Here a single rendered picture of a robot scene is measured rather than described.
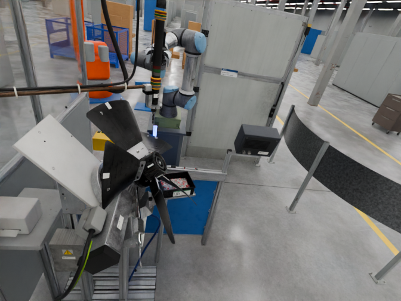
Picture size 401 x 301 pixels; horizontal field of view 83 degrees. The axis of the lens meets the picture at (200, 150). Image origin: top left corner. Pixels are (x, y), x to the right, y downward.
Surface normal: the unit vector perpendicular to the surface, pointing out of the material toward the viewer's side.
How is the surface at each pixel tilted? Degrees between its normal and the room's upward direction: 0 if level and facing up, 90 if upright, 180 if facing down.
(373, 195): 90
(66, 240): 0
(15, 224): 90
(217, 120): 90
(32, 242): 0
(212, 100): 90
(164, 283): 0
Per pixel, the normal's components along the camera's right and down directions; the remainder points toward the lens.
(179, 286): 0.18, -0.84
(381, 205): -0.71, 0.26
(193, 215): 0.10, 0.54
